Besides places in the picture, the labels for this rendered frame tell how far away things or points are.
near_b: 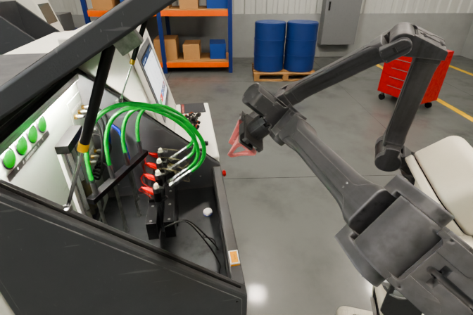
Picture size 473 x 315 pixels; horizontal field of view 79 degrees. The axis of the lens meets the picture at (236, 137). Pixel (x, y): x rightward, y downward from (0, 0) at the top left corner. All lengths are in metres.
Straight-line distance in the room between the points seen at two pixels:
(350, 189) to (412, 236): 0.10
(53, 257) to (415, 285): 0.68
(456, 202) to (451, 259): 0.44
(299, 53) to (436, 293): 5.45
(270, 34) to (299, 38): 0.54
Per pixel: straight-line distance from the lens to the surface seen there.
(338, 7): 7.39
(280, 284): 2.11
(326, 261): 2.28
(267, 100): 0.67
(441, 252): 0.36
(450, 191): 0.79
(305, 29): 5.63
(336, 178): 0.43
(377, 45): 0.84
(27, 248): 0.78
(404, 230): 0.35
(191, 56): 6.30
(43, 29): 5.26
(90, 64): 1.27
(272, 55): 5.62
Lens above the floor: 1.74
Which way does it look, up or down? 29 degrees down
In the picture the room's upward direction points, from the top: straight up
